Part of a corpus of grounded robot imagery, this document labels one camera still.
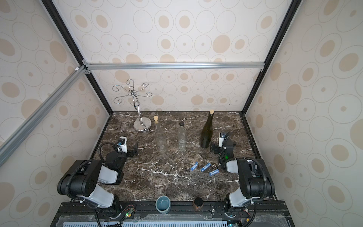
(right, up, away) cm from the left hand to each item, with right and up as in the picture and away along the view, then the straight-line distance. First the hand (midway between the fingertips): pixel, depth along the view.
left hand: (133, 139), depth 88 cm
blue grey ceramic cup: (+20, -34, -12) cm, 41 cm away
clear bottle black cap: (+30, 0, +15) cm, 34 cm away
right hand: (+60, -3, +6) cm, 60 cm away
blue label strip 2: (+39, -18, +1) cm, 42 cm away
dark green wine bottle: (+46, +5, +1) cm, 46 cm away
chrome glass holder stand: (-2, +9, +21) cm, 23 cm away
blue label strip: (+45, -18, +1) cm, 49 cm away
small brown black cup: (+39, -28, -21) cm, 52 cm away
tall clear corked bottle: (+15, -1, +11) cm, 19 cm away
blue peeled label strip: (+51, -21, -1) cm, 55 cm away
